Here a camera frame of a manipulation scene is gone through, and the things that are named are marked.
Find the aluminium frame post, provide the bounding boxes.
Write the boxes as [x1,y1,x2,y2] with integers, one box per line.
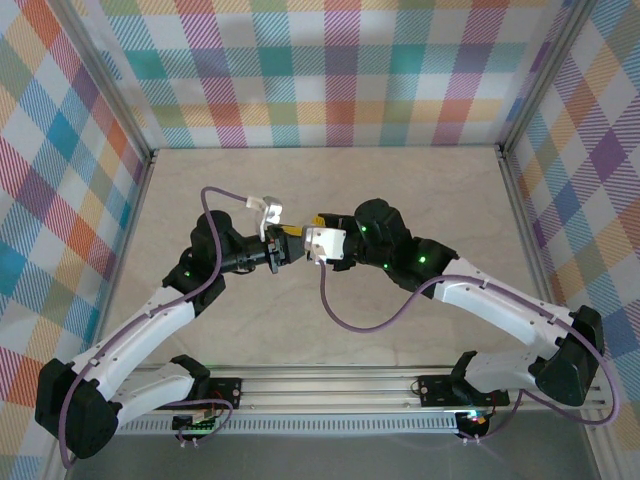
[497,0,599,154]
[47,0,154,166]

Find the grey slotted cable duct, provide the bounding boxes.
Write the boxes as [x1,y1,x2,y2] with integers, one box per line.
[119,414,461,436]

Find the control board green lights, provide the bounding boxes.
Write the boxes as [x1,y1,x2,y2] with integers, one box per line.
[172,409,224,434]

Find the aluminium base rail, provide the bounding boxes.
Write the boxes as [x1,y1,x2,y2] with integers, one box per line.
[119,364,616,416]

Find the aluminium table edge rail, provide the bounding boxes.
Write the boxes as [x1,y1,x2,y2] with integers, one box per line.
[497,144,619,480]
[84,149,156,376]

